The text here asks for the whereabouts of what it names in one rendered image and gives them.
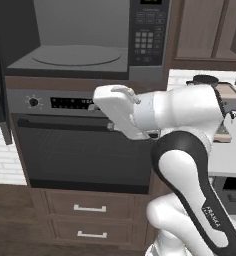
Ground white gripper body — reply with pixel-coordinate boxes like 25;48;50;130
92;84;150;140

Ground black glass oven door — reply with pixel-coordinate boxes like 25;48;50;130
10;113;155;195

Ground grey microwave turntable plate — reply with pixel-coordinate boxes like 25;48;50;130
31;44;123;67

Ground black and steel microwave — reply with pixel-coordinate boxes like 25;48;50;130
4;0;173;81

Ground black oven knob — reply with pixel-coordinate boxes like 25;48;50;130
25;94;44;110

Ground steel and black oven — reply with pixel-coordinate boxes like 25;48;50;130
6;87;158;195

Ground brown wooden drawer front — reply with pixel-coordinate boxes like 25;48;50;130
49;218;135;246
44;189;137;220

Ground black oven door handle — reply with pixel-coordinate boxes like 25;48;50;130
16;118;124;133

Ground silver drawer handle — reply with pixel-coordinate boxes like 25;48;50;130
72;203;108;214
76;230;109;240

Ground brown wooden wall cupboards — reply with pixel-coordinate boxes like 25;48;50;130
169;0;236;72

